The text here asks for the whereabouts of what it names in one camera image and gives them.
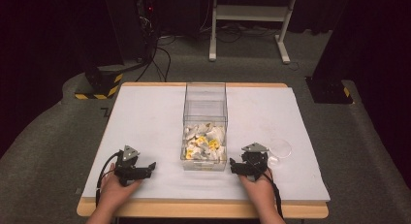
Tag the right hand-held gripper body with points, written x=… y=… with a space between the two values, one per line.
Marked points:
x=255 y=159

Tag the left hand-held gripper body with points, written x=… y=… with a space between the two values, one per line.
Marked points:
x=129 y=167

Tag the pile of white yellow scraps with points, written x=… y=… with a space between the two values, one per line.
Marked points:
x=204 y=142

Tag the clear plastic box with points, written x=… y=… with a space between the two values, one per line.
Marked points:
x=205 y=111

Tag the person's right hand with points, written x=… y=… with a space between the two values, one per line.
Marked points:
x=258 y=190

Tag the person's left hand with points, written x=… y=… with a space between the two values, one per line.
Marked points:
x=113 y=190

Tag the clear round plastic lid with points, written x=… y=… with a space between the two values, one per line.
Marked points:
x=280 y=149

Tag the white table mat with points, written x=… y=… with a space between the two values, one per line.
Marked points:
x=151 y=120

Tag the wooden table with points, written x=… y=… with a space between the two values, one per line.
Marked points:
x=200 y=209

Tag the black yellow striped stand base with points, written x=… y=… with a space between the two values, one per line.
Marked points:
x=103 y=85

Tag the black equipment tower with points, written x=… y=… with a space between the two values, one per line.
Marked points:
x=129 y=23

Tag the white metal stand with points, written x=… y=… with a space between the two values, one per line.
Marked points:
x=252 y=13

